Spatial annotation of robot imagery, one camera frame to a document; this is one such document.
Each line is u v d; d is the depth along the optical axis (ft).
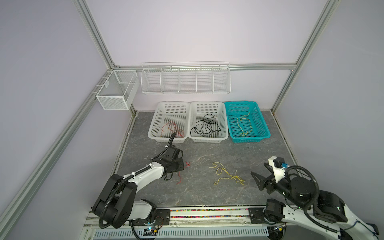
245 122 3.73
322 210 1.47
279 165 1.70
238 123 3.64
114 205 1.37
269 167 1.79
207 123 3.67
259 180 1.78
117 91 3.25
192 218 2.47
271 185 1.79
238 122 3.66
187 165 2.97
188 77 3.26
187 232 5.18
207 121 3.69
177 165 2.66
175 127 3.64
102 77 2.84
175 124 3.67
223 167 2.92
